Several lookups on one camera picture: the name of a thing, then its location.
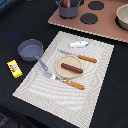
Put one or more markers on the orange handled knife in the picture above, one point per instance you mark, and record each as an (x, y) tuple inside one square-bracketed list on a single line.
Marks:
[(79, 56)]

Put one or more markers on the white woven placemat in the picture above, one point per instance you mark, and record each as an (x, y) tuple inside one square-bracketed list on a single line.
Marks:
[(64, 101)]

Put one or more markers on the orange handled fork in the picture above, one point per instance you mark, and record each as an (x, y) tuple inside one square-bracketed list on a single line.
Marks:
[(71, 83)]

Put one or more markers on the grey toy frying pan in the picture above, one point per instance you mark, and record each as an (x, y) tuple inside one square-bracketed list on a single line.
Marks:
[(32, 50)]

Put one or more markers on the red toy tomato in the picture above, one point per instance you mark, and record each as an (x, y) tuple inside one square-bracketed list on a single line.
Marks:
[(66, 5)]

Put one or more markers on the beige bowl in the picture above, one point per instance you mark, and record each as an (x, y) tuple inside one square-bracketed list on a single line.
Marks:
[(122, 15)]

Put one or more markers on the yellow toy box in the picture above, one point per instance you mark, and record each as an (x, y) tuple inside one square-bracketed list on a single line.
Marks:
[(14, 68)]

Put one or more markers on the brown toy sausage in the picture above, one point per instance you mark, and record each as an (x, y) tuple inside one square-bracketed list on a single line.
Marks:
[(71, 68)]

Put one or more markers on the grey toy pot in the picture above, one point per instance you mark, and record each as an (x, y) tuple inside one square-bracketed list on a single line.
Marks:
[(68, 12)]

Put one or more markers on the round wooden plate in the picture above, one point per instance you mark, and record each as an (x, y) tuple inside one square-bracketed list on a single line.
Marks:
[(70, 60)]

